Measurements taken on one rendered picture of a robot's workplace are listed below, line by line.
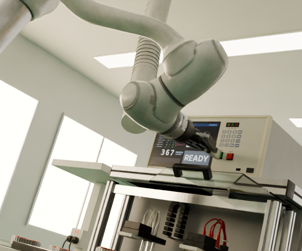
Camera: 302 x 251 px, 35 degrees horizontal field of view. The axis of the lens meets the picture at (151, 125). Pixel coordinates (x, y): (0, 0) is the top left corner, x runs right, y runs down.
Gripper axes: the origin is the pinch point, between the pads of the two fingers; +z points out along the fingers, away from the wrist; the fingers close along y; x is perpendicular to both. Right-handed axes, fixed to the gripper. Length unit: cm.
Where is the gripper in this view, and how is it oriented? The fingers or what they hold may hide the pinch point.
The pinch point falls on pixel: (213, 151)
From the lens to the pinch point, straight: 150.2
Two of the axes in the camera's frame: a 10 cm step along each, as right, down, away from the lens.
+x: 2.6, -9.2, 2.9
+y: 7.6, 0.1, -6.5
